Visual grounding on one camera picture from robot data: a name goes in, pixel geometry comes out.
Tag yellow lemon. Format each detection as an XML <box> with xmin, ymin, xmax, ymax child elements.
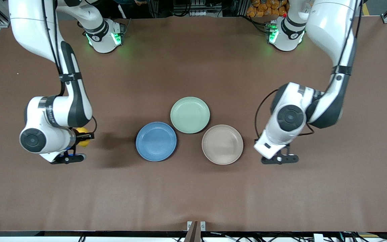
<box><xmin>74</xmin><ymin>127</ymin><xmax>91</xmax><ymax>148</ymax></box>

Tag brown table cover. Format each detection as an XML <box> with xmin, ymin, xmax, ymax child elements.
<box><xmin>0</xmin><ymin>16</ymin><xmax>387</xmax><ymax>232</ymax></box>

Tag beige plate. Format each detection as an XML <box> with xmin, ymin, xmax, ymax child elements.
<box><xmin>202</xmin><ymin>124</ymin><xmax>244</xmax><ymax>165</ymax></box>

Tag blue plate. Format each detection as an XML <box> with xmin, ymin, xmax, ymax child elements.
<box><xmin>136</xmin><ymin>122</ymin><xmax>177</xmax><ymax>162</ymax></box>

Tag green plate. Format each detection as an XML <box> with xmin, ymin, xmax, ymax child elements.
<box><xmin>170</xmin><ymin>97</ymin><xmax>211</xmax><ymax>134</ymax></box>

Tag bag of oranges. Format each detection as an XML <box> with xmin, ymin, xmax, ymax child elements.
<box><xmin>246</xmin><ymin>0</ymin><xmax>290</xmax><ymax>18</ymax></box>

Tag white equipment box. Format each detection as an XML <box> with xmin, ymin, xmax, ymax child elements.
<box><xmin>173</xmin><ymin>0</ymin><xmax>223</xmax><ymax>17</ymax></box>

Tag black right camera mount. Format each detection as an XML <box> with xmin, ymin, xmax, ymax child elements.
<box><xmin>50</xmin><ymin>148</ymin><xmax>81</xmax><ymax>165</ymax></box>

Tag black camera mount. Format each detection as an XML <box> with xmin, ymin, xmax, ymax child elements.
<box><xmin>50</xmin><ymin>148</ymin><xmax>81</xmax><ymax>165</ymax></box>
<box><xmin>261</xmin><ymin>144</ymin><xmax>299</xmax><ymax>165</ymax></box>

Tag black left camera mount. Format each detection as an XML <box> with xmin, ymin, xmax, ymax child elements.
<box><xmin>261</xmin><ymin>144</ymin><xmax>299</xmax><ymax>165</ymax></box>

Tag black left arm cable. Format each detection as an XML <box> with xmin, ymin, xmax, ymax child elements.
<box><xmin>254</xmin><ymin>0</ymin><xmax>362</xmax><ymax>141</ymax></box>

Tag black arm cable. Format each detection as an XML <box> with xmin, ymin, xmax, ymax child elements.
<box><xmin>41</xmin><ymin>0</ymin><xmax>97</xmax><ymax>134</ymax></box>
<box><xmin>254</xmin><ymin>0</ymin><xmax>362</xmax><ymax>141</ymax></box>

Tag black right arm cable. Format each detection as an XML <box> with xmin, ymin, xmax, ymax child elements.
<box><xmin>41</xmin><ymin>0</ymin><xmax>97</xmax><ymax>134</ymax></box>

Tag small metal edge bracket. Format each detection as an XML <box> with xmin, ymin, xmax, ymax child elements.
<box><xmin>187</xmin><ymin>221</ymin><xmax>206</xmax><ymax>232</ymax></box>

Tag black base cables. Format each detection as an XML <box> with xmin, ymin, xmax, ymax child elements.
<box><xmin>241</xmin><ymin>15</ymin><xmax>270</xmax><ymax>33</ymax></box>

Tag black floor cables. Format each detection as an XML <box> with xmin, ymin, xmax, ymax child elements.
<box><xmin>340</xmin><ymin>225</ymin><xmax>387</xmax><ymax>242</ymax></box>

